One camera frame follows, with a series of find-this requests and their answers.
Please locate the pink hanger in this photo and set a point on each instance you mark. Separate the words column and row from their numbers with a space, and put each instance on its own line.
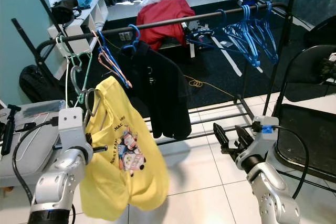
column 109, row 62

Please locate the yellow printed t-shirt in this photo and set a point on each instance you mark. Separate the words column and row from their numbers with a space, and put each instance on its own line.
column 136, row 192

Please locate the black chair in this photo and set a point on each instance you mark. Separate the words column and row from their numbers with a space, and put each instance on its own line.
column 299, row 72

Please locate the red cloth cover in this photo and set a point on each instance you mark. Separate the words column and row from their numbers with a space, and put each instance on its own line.
column 165, row 14

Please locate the black shirt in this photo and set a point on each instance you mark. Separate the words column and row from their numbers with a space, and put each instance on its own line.
column 163, row 93

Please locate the black metal clothes rack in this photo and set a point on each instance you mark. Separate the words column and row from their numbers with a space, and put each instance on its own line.
column 189, row 19

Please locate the blue plastic hanger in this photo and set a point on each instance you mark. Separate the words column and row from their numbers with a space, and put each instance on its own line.
column 269, row 32
column 220, row 34
column 248, row 38
column 115, row 59
column 136, row 30

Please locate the large black bag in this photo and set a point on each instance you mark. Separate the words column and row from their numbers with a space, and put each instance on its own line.
column 320, row 30

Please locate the white shelf unit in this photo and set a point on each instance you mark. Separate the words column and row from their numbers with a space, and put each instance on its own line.
column 89, row 17

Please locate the black backpack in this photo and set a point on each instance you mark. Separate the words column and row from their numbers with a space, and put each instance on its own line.
column 42, row 83

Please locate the green hanger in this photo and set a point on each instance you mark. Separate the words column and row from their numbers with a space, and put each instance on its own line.
column 79, row 69

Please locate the grey hard case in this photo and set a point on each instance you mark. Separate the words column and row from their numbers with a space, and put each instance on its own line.
column 26, row 166

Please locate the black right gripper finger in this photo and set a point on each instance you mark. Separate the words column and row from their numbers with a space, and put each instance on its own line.
column 223, row 136
column 244, row 135

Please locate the small black bag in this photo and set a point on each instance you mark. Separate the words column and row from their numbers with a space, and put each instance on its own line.
column 65, row 10

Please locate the grey power adapter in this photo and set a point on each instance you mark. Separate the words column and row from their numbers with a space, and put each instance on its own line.
column 128, row 35
column 122, row 36

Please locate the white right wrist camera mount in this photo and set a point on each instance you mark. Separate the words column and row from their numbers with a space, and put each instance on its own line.
column 262, row 135

